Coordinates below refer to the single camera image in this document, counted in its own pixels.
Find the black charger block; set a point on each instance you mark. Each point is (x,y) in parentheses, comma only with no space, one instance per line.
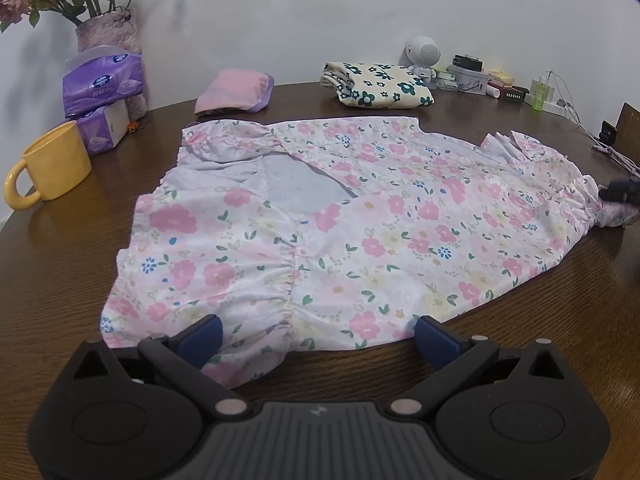
(467,62)

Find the brown wooden chair back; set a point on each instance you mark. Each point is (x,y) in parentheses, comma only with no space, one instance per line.
(630,125)

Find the pink floral dress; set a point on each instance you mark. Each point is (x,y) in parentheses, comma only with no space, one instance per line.
(375,220)

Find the folded pink cloth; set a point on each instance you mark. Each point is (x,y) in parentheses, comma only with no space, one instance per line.
(230,90)

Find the black plug adapter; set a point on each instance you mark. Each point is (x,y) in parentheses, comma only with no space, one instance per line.
(608,132)

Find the yellow mug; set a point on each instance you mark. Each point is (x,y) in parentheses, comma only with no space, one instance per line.
(55,165)

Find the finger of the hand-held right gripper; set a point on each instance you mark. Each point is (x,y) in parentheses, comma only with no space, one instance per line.
(625,191)

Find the pale yellow packet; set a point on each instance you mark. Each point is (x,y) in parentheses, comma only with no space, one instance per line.
(501,79)

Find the purple tissue pack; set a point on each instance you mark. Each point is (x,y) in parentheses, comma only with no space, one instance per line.
(100,85)
(100,130)

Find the small white boxes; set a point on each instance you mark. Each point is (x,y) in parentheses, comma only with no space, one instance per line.
(445,80)

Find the small dark box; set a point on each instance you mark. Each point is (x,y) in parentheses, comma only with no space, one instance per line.
(512,97)

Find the small green bottle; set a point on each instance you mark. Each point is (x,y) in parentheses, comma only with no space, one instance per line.
(539,95)

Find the purple mottled vase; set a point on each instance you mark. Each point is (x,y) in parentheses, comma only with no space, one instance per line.
(107,30)

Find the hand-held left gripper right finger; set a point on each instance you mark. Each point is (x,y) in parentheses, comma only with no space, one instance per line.
(437,342)

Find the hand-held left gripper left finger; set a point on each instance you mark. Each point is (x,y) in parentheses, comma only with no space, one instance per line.
(200,342)

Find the folded cream floral cloth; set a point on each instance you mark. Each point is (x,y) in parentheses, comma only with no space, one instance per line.
(380,87)

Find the grey tin box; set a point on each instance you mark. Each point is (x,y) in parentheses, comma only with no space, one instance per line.
(467,82)

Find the white round robot toy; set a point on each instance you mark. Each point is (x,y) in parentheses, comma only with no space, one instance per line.
(424,52)

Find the white power strip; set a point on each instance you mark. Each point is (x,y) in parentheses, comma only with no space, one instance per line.
(556,107)

